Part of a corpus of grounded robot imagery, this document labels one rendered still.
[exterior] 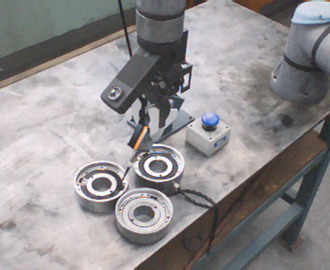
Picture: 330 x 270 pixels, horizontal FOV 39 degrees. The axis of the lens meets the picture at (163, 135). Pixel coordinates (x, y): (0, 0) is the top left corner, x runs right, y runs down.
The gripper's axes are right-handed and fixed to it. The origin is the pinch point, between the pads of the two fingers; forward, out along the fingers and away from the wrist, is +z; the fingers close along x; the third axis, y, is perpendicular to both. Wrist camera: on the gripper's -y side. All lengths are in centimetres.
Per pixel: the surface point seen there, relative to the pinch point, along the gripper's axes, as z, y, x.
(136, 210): 11.1, -7.4, -5.8
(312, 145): 38, 65, -8
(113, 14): 83, 125, 159
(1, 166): 13.1, -19.2, 22.6
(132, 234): 10.0, -12.2, -9.8
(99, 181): 11.4, -7.8, 4.8
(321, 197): 93, 102, -7
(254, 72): 13, 50, 9
